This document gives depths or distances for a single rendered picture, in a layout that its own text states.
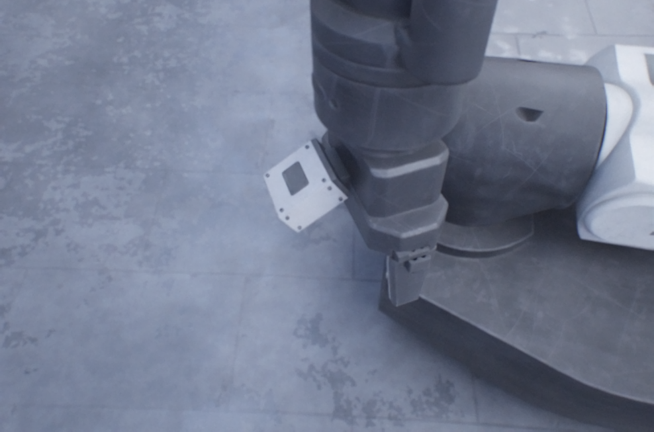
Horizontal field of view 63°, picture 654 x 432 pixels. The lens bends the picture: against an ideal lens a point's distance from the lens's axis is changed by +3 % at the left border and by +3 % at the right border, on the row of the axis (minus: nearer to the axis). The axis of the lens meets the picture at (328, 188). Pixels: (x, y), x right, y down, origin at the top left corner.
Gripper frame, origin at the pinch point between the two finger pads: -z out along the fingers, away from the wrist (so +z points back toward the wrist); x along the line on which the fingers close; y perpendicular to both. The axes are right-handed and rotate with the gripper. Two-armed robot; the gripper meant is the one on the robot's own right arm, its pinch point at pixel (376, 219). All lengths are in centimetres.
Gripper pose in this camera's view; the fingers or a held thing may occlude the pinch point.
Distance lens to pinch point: 39.5
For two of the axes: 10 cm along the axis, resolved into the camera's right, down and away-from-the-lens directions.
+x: 3.4, 6.8, -6.5
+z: -0.1, -6.9, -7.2
